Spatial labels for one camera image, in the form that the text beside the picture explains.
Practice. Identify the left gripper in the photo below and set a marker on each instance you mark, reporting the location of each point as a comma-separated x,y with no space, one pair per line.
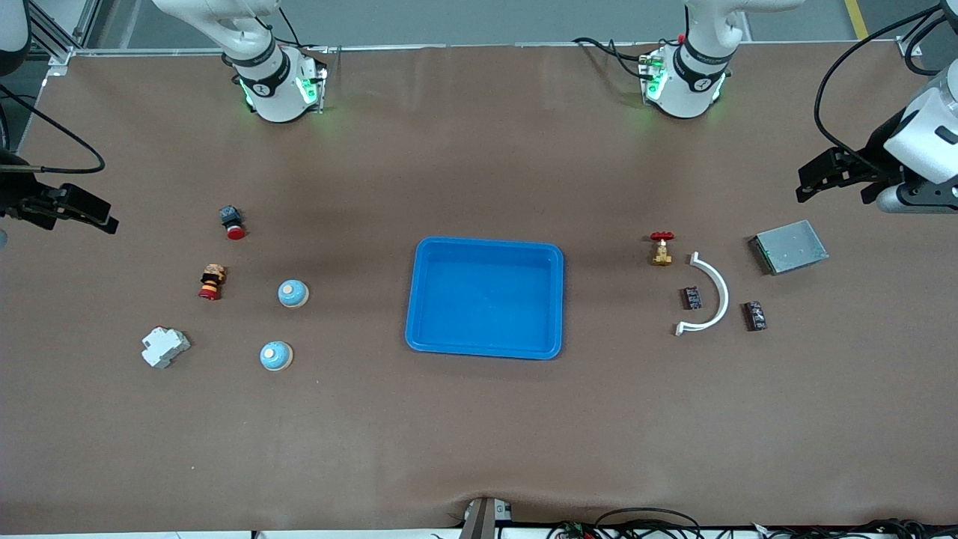
877,154

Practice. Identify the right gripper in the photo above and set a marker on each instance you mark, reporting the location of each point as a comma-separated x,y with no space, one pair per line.
13,196

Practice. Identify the black electrolytic capacitor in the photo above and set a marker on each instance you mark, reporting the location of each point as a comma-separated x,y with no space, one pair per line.
692,299
755,316

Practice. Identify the blue bell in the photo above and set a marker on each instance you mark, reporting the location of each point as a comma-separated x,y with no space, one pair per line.
293,294
276,356

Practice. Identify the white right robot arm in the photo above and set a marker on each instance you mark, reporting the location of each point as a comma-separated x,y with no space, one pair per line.
273,90

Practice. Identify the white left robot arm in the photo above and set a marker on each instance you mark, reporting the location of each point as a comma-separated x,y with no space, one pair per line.
685,90

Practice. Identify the blue plastic tray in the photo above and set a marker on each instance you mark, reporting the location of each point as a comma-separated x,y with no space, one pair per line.
486,299

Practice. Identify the grey metal box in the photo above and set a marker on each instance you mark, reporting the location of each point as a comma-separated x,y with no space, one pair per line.
789,247

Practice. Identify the red button with orange body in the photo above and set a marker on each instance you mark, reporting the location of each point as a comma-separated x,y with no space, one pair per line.
212,282

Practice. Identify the red button with dark body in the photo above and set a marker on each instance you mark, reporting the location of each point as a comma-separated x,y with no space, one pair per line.
232,221

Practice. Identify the white circuit breaker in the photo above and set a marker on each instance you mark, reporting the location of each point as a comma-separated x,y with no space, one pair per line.
165,347

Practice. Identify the brown table mat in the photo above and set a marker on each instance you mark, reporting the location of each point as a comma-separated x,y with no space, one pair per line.
479,434

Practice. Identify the white curved plastic bracket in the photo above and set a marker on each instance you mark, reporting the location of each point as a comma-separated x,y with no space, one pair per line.
723,288

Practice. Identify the aluminium frame corner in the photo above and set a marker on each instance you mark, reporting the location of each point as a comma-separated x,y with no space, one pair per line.
909,47
60,60

